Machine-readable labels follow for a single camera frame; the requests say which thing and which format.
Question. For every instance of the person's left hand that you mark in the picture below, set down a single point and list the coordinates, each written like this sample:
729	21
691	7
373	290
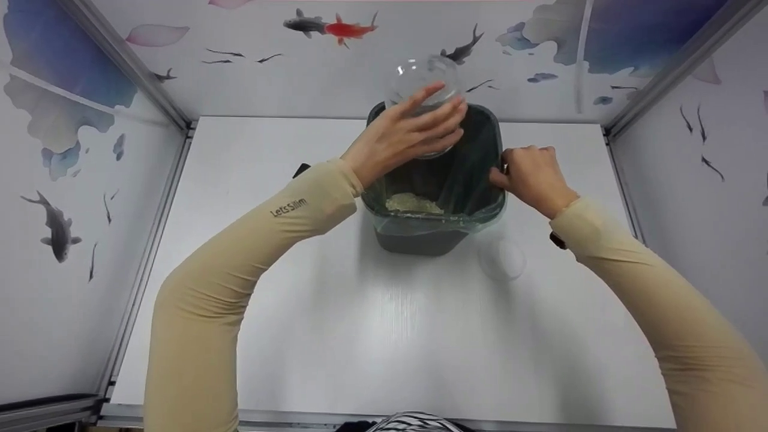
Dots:
390	141

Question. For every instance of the person's right hand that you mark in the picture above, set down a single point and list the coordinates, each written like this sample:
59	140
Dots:
534	180

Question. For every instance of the translucent green bin liner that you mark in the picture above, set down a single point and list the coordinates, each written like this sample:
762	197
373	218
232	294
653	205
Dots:
474	180

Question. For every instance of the clear round jar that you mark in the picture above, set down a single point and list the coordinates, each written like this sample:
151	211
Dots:
420	72

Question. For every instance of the dark grey waste bin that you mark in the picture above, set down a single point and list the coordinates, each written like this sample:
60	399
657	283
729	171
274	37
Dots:
420	240

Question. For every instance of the person's right forearm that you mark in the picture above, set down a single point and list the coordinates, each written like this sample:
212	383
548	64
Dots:
666	312

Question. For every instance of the person's left forearm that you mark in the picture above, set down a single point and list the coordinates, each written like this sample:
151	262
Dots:
240	282

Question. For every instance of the black wrist band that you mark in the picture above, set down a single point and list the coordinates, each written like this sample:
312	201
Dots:
558	240
302	170

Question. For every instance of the pile of pale crumbs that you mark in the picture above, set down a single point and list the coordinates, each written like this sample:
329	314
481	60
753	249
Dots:
414	204

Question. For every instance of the clear round lid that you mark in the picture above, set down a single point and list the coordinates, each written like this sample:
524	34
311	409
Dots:
503	259

